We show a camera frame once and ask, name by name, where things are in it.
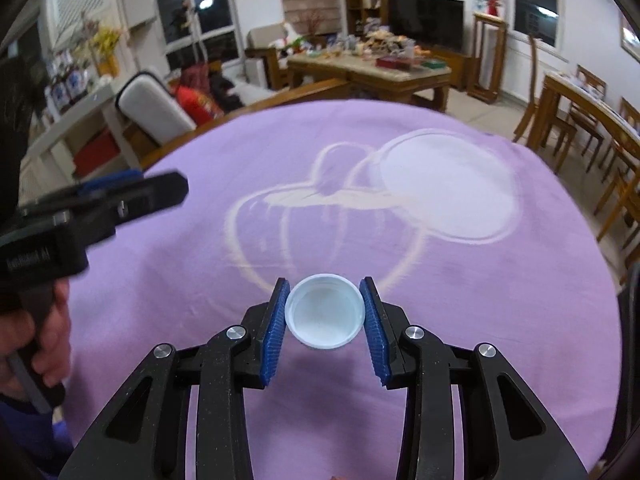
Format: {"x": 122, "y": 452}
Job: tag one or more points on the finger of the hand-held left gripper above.
{"x": 110, "y": 180}
{"x": 155, "y": 192}

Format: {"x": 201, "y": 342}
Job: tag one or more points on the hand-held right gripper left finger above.
{"x": 272, "y": 335}

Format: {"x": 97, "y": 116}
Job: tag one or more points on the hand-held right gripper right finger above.
{"x": 376, "y": 335}

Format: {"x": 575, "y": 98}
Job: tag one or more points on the white bottle cap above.
{"x": 325, "y": 315}

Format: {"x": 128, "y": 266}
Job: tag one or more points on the person's left forearm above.
{"x": 25, "y": 440}

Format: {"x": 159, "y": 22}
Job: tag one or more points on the person's left hand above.
{"x": 56, "y": 340}

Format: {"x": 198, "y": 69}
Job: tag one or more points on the white console shelf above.
{"x": 75, "y": 120}

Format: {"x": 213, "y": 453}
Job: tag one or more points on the white seat cushion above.
{"x": 155, "y": 107}

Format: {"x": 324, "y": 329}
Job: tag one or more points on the purple tablecloth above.
{"x": 475, "y": 335}

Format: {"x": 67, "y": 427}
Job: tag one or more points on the red snack bag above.
{"x": 197, "y": 102}

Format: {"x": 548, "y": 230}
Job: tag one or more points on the yellow flowers in vase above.
{"x": 105, "y": 45}

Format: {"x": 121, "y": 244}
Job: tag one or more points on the wooden armchair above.
{"x": 265, "y": 55}

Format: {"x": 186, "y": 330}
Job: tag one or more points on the large dark window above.
{"x": 195, "y": 15}

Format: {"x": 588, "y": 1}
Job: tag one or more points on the wooden coffee table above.
{"x": 370, "y": 80}

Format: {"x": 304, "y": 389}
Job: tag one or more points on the pile of small items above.
{"x": 375, "y": 42}

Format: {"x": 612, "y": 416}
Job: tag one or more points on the red flat box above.
{"x": 394, "y": 62}

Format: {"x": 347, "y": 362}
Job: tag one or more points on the green flat box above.
{"x": 434, "y": 64}

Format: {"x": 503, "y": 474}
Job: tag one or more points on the wooden dining chair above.
{"x": 620, "y": 195}
{"x": 592, "y": 80}
{"x": 537, "y": 105}
{"x": 631, "y": 110}

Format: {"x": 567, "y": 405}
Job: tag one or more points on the tall wooden stand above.
{"x": 487, "y": 60}

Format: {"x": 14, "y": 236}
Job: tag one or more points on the wooden dining table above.
{"x": 590, "y": 100}

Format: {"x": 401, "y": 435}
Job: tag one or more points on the black television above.
{"x": 425, "y": 20}

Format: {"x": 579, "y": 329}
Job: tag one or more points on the red decoration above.
{"x": 492, "y": 4}

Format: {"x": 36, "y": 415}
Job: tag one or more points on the small window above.
{"x": 532, "y": 10}

